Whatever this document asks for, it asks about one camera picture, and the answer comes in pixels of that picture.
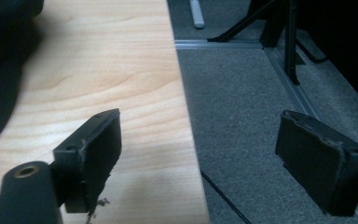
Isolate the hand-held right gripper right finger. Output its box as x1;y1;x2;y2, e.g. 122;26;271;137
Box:
274;109;358;217

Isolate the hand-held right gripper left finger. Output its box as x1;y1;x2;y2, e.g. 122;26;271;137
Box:
52;108;123;217

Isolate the grey metal floor strip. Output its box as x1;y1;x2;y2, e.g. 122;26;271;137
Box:
263;46;323;123
173;38;264;50

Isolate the black metal stand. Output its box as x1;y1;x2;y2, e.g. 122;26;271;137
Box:
206;0;301;86

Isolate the dark cloth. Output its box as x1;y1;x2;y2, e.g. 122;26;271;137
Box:
0;0;45;156

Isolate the white tube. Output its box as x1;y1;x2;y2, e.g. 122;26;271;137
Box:
188;0;206;30

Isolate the black cable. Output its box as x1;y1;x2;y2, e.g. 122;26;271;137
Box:
200;169;254;224

